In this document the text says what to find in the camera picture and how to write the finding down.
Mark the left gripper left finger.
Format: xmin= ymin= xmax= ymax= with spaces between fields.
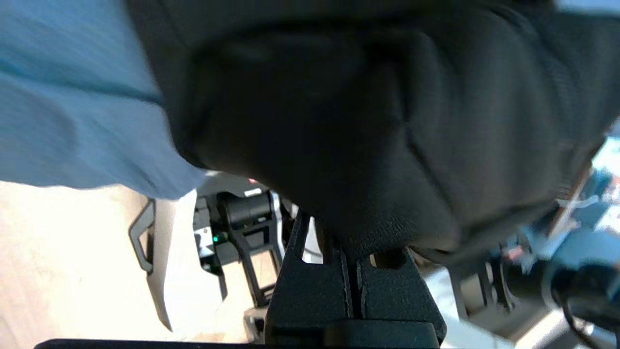
xmin=264 ymin=211 xmax=357 ymax=346

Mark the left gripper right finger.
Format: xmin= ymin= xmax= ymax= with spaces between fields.
xmin=357 ymin=246 xmax=448 ymax=341

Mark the black hoodie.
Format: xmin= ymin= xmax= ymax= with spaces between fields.
xmin=124 ymin=0 xmax=620 ymax=266

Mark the blue bed cover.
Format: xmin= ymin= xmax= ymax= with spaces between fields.
xmin=0 ymin=0 xmax=210 ymax=201

